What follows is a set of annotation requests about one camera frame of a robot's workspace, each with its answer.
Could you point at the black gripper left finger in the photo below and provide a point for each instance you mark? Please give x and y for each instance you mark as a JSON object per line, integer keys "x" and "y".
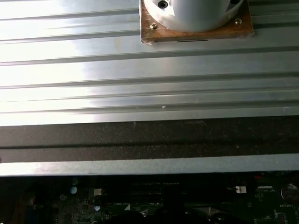
{"x": 168, "y": 210}

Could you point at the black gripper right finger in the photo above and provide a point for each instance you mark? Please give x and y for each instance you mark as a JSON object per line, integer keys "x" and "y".
{"x": 181, "y": 210}

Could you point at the RAM slot black latches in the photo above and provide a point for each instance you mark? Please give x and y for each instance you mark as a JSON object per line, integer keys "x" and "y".
{"x": 140, "y": 184}
{"x": 140, "y": 199}

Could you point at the RAM slot white latches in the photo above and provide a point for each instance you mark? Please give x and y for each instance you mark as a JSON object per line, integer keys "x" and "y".
{"x": 140, "y": 191}

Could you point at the black PC case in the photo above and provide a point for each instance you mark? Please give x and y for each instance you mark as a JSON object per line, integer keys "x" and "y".
{"x": 140, "y": 135}

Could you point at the green motherboard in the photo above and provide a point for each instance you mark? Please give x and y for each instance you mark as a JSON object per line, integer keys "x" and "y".
{"x": 268, "y": 205}

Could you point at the round coin battery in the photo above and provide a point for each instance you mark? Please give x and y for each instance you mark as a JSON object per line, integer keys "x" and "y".
{"x": 289, "y": 191}

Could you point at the square brown base plate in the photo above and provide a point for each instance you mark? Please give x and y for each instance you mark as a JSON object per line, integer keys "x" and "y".
{"x": 149, "y": 35}

